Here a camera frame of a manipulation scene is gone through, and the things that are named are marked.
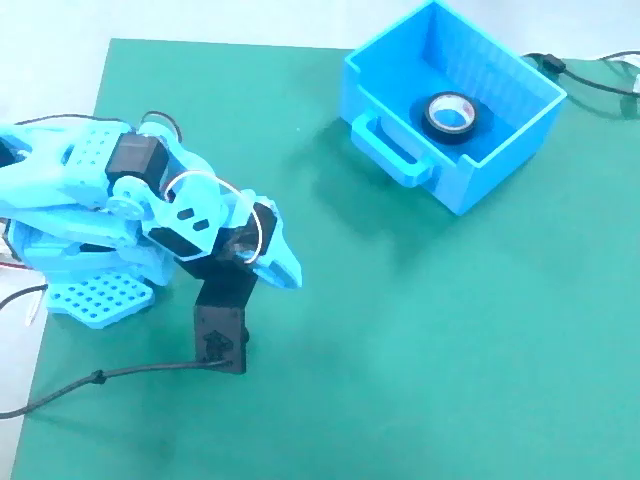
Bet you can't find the black base power cable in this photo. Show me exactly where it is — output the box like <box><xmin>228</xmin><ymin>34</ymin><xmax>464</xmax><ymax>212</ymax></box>
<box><xmin>0</xmin><ymin>284</ymin><xmax>50</xmax><ymax>312</ymax></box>

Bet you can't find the blue plastic box with handle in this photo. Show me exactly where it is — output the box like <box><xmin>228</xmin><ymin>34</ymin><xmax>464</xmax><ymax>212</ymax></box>
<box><xmin>338</xmin><ymin>0</ymin><xmax>569</xmax><ymax>217</ymax></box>

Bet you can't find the black cable with inline connector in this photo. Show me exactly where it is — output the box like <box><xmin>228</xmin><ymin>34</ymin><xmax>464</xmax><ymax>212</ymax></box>
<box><xmin>522</xmin><ymin>52</ymin><xmax>640</xmax><ymax>96</ymax></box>

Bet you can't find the thin black arm wire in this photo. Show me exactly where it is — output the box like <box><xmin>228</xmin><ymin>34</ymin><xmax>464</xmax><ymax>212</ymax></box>
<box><xmin>139</xmin><ymin>110</ymin><xmax>181</xmax><ymax>144</ymax></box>

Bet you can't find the black electrical tape roll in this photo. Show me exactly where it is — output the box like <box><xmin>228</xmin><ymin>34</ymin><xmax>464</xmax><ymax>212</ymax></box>
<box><xmin>422</xmin><ymin>91</ymin><xmax>478</xmax><ymax>146</ymax></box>

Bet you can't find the blue gripper, black motor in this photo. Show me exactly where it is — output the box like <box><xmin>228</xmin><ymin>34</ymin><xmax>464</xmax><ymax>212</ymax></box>
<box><xmin>215</xmin><ymin>187</ymin><xmax>303</xmax><ymax>290</ymax></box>

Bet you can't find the white base wire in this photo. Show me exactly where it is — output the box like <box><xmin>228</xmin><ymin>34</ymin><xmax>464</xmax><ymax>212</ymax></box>
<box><xmin>27</xmin><ymin>285</ymin><xmax>49</xmax><ymax>327</ymax></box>

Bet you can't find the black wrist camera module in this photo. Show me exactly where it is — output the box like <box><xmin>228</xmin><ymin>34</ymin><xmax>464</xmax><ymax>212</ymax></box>
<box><xmin>172</xmin><ymin>248</ymin><xmax>251</xmax><ymax>376</ymax></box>

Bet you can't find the thin white looped wire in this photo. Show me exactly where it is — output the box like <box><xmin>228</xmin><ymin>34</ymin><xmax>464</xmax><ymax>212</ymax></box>
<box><xmin>160</xmin><ymin>170</ymin><xmax>264</xmax><ymax>265</ymax></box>

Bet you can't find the black camera cable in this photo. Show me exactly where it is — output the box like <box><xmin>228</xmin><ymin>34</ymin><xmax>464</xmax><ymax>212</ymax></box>
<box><xmin>0</xmin><ymin>358</ymin><xmax>232</xmax><ymax>420</ymax></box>

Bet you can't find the green work mat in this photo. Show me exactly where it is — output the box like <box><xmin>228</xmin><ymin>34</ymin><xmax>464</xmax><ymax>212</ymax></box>
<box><xmin>9</xmin><ymin>38</ymin><xmax>640</xmax><ymax>480</ymax></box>

